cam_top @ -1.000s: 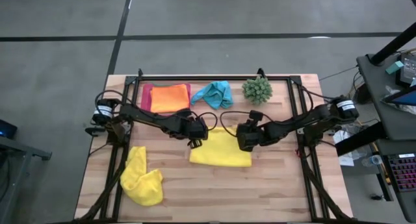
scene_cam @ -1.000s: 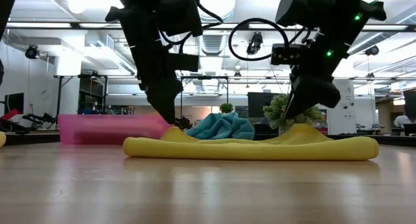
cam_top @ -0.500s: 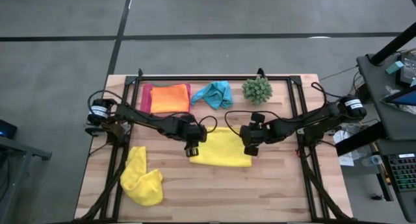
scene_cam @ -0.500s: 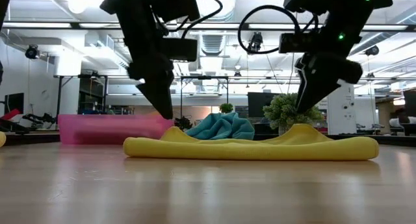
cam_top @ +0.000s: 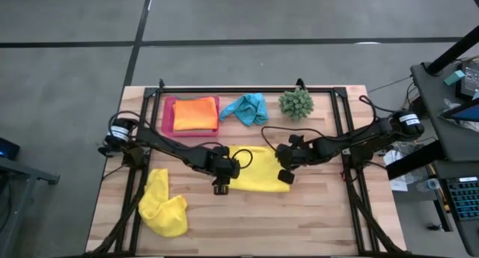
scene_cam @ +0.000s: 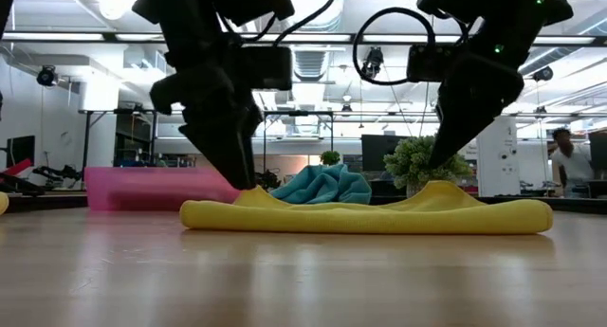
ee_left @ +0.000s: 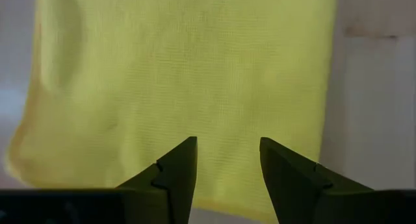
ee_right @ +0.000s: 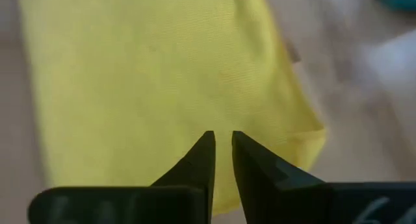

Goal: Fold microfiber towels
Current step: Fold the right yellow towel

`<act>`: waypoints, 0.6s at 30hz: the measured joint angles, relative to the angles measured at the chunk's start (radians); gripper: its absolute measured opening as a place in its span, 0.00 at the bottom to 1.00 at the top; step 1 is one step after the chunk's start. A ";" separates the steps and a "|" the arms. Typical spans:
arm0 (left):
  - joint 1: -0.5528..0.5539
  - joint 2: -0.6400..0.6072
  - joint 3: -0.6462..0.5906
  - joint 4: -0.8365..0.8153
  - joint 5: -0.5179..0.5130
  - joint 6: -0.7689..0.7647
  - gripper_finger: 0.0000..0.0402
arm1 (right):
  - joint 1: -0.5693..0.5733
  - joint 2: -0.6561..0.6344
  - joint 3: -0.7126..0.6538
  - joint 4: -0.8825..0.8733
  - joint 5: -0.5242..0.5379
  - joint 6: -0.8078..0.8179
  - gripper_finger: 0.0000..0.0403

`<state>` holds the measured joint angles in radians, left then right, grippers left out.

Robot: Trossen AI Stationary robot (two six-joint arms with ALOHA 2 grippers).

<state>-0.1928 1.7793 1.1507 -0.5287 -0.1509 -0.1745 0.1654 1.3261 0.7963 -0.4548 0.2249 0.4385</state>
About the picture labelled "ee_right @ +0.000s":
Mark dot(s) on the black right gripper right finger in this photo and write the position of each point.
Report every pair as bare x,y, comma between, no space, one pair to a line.
292,204

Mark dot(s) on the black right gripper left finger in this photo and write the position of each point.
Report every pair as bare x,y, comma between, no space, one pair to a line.
162,204

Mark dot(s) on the yellow microfiber towel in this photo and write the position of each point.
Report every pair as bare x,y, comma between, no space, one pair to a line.
146,87

